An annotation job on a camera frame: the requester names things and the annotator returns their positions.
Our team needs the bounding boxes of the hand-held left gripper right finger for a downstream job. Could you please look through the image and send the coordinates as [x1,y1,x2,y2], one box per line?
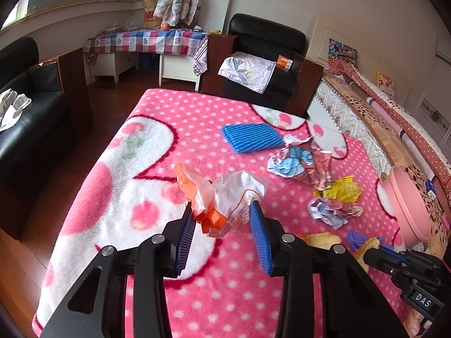
[248,200,413,338]

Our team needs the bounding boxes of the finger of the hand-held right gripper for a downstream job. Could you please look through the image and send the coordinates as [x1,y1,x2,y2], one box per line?
[379,244,409,262]
[363,248,406,279]

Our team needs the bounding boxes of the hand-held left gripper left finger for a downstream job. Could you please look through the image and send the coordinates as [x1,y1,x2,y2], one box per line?
[40,201,195,338]

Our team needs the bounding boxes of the purple face mask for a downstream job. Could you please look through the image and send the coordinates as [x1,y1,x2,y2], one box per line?
[347,230,367,249]

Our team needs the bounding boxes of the pink plastic basin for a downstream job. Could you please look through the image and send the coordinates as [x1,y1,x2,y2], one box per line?
[382,165,432,249]

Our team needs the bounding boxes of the orange white plastic bag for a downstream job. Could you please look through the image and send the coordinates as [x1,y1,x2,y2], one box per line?
[174,163,270,238]

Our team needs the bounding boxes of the silver foil wrapper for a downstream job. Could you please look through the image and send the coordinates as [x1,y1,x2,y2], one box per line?
[282,134,333,191]
[308,197,363,229]

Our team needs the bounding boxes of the yellow plastic wrapper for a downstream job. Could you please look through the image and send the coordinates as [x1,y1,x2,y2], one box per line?
[315,176,363,203]

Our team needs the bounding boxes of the blue white wrapper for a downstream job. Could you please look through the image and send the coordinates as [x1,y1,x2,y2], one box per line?
[267,147,314,177]

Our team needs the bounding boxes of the blue foam net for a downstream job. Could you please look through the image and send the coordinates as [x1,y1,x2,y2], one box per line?
[221,123,284,154]

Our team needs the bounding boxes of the person's right hand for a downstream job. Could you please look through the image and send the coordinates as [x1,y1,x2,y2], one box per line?
[403,312,437,338]

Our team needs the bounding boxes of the pink polka dot blanket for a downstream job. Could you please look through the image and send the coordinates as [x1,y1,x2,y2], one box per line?
[32,89,434,338]

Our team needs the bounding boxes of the dotted floral quilt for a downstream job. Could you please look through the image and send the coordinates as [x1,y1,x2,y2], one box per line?
[329,58,451,191]

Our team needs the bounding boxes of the bed with brown blanket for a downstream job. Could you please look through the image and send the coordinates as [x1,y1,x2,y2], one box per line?
[322,70,451,254]

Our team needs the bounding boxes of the white wardrobe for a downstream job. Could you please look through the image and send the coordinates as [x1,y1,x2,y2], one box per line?
[416,35,451,138]

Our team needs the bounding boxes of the brown wooden side cabinet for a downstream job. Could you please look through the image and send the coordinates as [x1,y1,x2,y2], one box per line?
[289,53,324,117]
[201,32,236,95]
[35,47,94,131]

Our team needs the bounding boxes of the white table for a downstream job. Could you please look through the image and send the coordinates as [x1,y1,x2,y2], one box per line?
[158,54,201,92]

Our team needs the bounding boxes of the yellow flower pillow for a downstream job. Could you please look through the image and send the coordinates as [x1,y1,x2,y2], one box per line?
[375,71,397,90]

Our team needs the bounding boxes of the floral white cloth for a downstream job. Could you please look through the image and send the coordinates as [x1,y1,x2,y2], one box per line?
[218,52,276,94]

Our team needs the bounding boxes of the black leather sofa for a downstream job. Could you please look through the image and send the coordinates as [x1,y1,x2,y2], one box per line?
[0,37,76,219]

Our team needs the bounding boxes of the purple patterned white cloth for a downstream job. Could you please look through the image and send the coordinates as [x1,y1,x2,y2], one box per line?
[193,35,209,77]

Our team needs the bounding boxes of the white low cabinet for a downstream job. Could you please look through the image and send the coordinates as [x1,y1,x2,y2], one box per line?
[91,52,139,84]

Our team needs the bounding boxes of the checkered cloth white desk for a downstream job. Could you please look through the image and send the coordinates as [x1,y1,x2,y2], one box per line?
[83,28,203,65]

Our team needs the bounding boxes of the colourful cartoon pillow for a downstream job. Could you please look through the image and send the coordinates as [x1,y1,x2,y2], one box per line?
[328,39,358,65]

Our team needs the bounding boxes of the crumpled white cloth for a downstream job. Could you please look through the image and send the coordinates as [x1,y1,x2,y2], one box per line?
[0,90,32,132]

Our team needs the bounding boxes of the black leather armchair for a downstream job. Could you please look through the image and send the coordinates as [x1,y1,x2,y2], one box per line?
[221,13,307,111]

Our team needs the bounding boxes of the brown paper bag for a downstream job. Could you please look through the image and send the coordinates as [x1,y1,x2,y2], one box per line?
[142,0,170,29]

